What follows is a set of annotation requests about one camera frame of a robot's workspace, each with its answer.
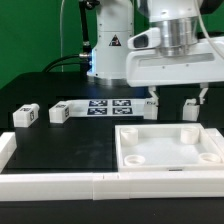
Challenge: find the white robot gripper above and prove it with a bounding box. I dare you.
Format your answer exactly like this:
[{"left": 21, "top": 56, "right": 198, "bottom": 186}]
[{"left": 126, "top": 44, "right": 224, "bottom": 106}]

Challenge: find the white square tabletop part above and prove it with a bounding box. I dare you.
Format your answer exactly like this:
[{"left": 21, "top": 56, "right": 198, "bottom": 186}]
[{"left": 115, "top": 123, "right": 224, "bottom": 172}]

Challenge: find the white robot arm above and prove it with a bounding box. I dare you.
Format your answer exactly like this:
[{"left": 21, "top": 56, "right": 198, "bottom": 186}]
[{"left": 87, "top": 0, "right": 224, "bottom": 105}]

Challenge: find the white U-shaped obstacle fence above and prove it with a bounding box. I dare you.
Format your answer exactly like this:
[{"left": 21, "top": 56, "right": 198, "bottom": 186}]
[{"left": 0, "top": 132, "right": 224, "bottom": 201}]

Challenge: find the white marker base plate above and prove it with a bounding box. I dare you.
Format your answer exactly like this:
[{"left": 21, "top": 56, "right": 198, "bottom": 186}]
[{"left": 68, "top": 99, "right": 145, "bottom": 117}]

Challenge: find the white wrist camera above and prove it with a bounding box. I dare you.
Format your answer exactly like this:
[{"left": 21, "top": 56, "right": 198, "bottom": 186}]
[{"left": 127, "top": 27, "right": 161, "bottom": 50}]

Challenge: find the black cable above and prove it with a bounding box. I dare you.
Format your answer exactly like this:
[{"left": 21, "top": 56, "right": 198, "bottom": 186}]
[{"left": 42, "top": 53, "right": 93, "bottom": 73}]

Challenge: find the grey cable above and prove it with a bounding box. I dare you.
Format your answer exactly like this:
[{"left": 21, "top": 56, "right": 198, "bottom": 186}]
[{"left": 59, "top": 0, "right": 66, "bottom": 73}]

